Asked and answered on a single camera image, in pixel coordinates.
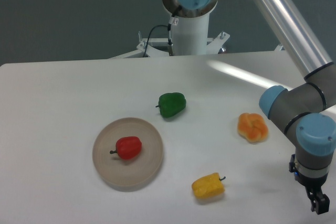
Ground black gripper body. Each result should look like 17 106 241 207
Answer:
289 154 329 195

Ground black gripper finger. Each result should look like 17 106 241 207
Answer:
306 187 330 214

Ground red toy bell pepper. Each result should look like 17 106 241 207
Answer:
110 136 142 160

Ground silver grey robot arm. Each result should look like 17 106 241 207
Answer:
162 0 335 214

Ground yellow toy bell pepper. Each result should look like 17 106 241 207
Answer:
192 173 226 199

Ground green toy bell pepper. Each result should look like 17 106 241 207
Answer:
155 92 186 118

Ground beige round plate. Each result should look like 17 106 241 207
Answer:
92 118 164 190

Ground orange knotted bread roll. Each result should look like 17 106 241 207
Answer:
237 113 269 144

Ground black cable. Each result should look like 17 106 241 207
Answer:
142 5 183 57

